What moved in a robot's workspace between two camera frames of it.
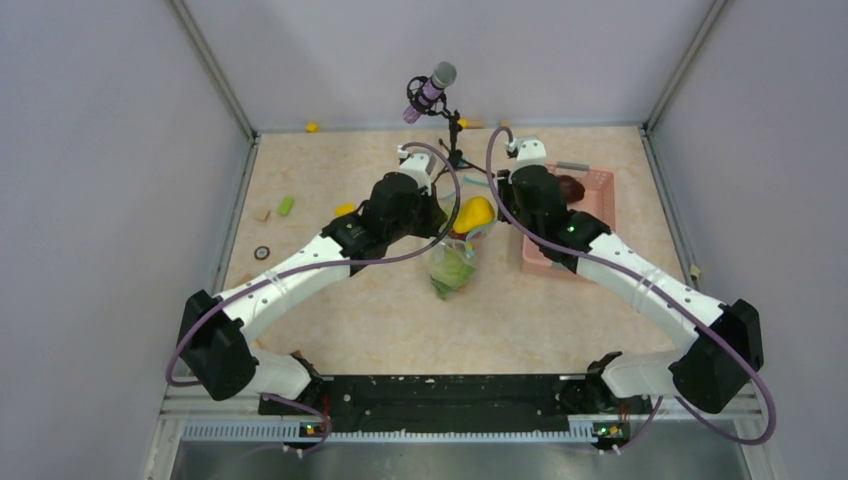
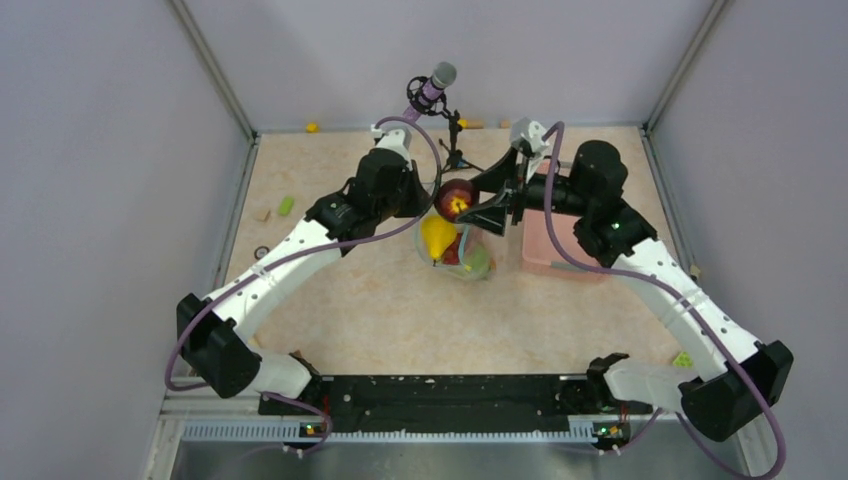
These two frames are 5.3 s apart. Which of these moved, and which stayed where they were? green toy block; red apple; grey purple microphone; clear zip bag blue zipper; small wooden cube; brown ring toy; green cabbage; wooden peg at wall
Moved: red apple; green cabbage; clear zip bag blue zipper
Stayed: small wooden cube; brown ring toy; wooden peg at wall; grey purple microphone; green toy block
